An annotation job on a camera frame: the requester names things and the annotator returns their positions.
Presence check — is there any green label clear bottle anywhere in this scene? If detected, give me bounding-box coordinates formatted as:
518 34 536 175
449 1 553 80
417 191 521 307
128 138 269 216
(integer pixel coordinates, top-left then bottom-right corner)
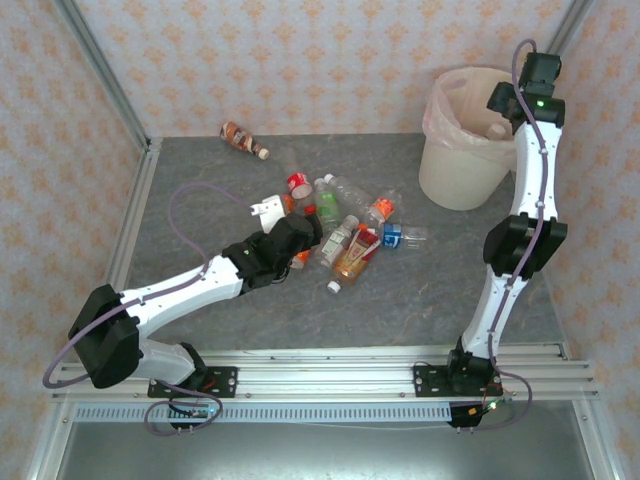
312 178 344 234

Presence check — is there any orange label red cap bottle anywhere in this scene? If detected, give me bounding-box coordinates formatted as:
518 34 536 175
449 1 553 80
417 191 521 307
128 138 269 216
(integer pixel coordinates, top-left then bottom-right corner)
290 204 321 271

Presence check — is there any amber tea bottle red label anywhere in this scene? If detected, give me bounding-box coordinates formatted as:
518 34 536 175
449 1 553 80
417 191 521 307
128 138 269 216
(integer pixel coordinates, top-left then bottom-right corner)
326 223 382 295

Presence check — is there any red label cola bottle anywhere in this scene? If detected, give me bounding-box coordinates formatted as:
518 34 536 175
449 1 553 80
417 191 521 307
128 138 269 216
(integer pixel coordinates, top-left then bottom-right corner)
280 153 314 200

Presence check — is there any clear bottle with orange top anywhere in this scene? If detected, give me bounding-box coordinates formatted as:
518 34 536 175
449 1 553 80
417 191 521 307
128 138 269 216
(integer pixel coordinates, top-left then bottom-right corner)
363 188 404 229

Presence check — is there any blue label clear bottle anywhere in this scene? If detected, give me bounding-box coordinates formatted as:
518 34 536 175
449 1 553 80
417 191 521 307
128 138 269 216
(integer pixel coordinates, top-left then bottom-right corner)
380 222 430 251

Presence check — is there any brown Nescafe coffee bottle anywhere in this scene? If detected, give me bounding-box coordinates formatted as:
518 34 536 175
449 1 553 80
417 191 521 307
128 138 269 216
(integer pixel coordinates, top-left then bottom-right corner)
219 120 271 161

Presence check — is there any pink plastic bin liner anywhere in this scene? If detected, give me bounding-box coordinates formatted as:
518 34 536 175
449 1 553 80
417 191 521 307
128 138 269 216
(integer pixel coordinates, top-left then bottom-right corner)
422 66 521 151

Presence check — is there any white plastic bin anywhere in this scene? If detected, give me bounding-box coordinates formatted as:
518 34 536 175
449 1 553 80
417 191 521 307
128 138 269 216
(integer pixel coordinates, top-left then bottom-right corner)
417 67 526 211

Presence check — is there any clear bottle with white cap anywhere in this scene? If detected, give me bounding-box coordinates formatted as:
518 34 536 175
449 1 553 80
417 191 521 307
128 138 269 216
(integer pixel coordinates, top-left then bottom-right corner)
323 173 375 211

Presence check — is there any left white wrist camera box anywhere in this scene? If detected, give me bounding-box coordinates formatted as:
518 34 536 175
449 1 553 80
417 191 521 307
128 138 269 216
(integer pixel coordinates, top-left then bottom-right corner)
248 194 289 235

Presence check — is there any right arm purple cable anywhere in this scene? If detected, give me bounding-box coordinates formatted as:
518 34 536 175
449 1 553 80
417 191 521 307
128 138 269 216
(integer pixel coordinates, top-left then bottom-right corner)
457 38 551 434

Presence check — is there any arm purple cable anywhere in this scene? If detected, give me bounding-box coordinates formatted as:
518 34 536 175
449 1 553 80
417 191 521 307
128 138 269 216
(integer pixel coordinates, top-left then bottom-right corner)
457 38 551 434
42 182 256 437

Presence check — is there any aluminium frame post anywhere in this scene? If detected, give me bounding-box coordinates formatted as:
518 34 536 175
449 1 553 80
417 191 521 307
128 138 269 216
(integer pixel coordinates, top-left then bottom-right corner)
529 0 596 86
52 0 151 151

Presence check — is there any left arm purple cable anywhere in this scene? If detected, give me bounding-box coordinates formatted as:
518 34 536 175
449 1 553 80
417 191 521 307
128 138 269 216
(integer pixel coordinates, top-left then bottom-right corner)
42 182 256 437

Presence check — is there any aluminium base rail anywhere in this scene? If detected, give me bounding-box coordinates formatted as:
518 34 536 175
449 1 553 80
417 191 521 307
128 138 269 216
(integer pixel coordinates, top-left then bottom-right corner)
52 347 600 401

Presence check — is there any aluminium side rail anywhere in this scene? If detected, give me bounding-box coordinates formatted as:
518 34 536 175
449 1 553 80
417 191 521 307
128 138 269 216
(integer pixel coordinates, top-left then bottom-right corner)
74 137 164 364

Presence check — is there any slotted grey cable tray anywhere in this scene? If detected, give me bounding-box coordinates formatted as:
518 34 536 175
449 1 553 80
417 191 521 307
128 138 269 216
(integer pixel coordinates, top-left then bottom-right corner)
73 402 454 425

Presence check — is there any aluminium frame leg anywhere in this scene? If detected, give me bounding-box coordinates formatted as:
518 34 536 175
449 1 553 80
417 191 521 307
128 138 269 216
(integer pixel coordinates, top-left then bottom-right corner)
572 399 626 480
24 399 76 480

